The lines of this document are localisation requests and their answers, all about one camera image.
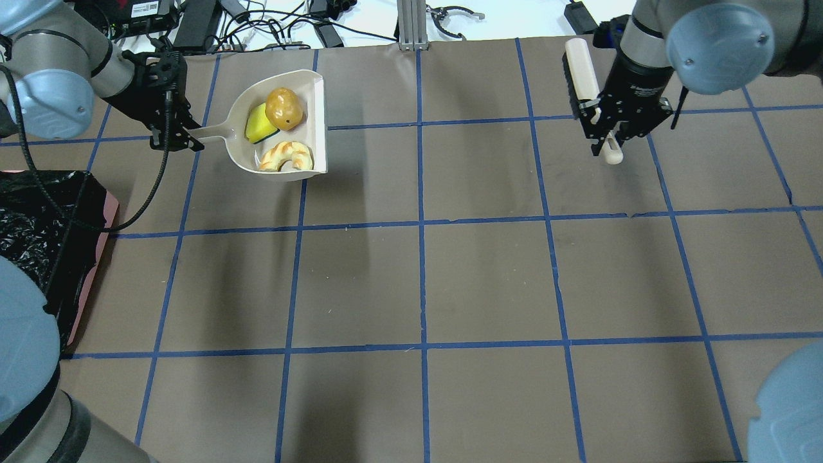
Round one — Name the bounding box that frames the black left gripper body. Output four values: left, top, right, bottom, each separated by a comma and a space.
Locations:
103, 51, 200, 152

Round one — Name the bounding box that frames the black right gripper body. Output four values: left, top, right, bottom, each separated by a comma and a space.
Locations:
599, 61, 673, 147

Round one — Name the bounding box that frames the beige hand brush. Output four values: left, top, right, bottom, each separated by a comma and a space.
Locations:
563, 38, 624, 165

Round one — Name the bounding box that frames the yellow green sponge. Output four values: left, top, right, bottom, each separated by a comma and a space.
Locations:
244, 103, 280, 144

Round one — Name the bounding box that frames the yellow toy potato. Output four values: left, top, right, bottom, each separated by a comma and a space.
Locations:
264, 87, 305, 131

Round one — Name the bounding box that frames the toy croissant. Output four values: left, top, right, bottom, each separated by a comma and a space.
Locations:
258, 141, 314, 171

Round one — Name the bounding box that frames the beige plastic dustpan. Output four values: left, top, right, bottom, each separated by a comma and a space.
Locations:
189, 69, 327, 181

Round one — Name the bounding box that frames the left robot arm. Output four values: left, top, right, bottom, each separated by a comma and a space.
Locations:
2, 1, 203, 462

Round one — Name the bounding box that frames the bin with black bag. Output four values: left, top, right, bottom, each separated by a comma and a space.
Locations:
1, 170, 119, 350

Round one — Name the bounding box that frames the black power adapter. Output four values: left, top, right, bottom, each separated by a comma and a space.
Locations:
563, 1, 599, 35

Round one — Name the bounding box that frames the aluminium frame post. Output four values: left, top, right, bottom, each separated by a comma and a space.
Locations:
396, 0, 430, 52

